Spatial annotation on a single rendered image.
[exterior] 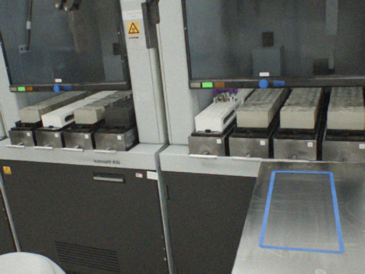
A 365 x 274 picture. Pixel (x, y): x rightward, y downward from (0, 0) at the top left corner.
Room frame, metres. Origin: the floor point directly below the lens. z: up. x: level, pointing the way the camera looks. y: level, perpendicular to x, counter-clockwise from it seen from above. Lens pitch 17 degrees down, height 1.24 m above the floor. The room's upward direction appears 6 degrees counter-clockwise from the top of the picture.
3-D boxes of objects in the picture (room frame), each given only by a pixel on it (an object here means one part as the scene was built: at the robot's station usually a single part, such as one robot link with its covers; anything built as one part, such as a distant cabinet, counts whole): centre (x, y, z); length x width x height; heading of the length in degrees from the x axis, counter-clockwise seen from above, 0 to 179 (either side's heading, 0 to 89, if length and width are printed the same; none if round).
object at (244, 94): (1.78, -0.27, 0.83); 0.30 x 0.10 x 0.06; 157
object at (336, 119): (1.22, -0.52, 0.85); 0.12 x 0.02 x 0.06; 66
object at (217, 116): (1.49, -0.14, 0.83); 0.30 x 0.10 x 0.06; 156
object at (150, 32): (0.65, 0.04, 1.22); 0.03 x 0.01 x 0.07; 157
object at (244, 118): (1.34, -0.24, 0.85); 0.12 x 0.02 x 0.06; 67
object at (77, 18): (0.70, 0.16, 1.22); 0.03 x 0.01 x 0.07; 157
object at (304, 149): (1.49, -0.48, 0.78); 0.73 x 0.14 x 0.09; 157
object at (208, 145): (1.61, -0.20, 0.78); 0.73 x 0.14 x 0.09; 157
